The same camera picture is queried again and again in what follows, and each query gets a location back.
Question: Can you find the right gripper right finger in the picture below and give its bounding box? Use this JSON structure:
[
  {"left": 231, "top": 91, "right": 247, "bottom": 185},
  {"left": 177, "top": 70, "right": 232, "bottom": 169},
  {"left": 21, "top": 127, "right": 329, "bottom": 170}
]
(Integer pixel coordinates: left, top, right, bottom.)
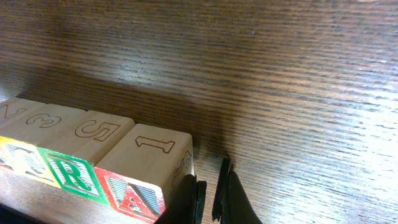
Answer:
[{"left": 211, "top": 159, "right": 262, "bottom": 224}]

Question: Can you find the yellow C block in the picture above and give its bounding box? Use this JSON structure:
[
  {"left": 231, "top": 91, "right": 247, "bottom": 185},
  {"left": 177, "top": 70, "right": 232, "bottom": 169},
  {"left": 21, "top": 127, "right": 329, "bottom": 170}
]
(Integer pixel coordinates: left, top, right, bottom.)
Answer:
[{"left": 1, "top": 104, "right": 86, "bottom": 188}]

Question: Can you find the red A block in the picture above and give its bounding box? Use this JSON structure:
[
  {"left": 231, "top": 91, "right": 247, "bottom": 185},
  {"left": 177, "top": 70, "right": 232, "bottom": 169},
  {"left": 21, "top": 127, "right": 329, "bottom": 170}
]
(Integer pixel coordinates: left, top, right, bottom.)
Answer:
[{"left": 94, "top": 124, "right": 194, "bottom": 223}]

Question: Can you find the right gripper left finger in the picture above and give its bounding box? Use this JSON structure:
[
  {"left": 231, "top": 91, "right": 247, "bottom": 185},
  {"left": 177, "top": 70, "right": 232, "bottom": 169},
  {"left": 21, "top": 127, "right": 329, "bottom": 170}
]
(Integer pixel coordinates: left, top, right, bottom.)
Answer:
[{"left": 155, "top": 174, "right": 207, "bottom": 224}]

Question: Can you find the green R block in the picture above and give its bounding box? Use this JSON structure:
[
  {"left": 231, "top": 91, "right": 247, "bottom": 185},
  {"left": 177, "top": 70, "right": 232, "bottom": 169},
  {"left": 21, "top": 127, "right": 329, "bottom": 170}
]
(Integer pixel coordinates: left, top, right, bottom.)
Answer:
[{"left": 38, "top": 111, "right": 135, "bottom": 206}]

